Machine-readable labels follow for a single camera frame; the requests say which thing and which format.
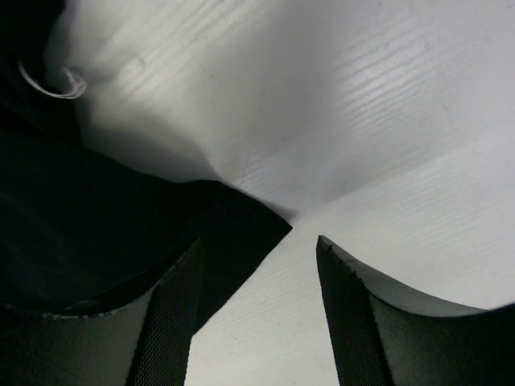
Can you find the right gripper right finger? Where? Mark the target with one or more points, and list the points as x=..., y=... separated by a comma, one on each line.
x=384, y=332

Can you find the black t shirt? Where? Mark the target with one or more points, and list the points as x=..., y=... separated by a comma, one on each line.
x=75, y=223

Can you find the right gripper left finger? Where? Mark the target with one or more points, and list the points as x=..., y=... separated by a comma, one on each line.
x=140, y=334

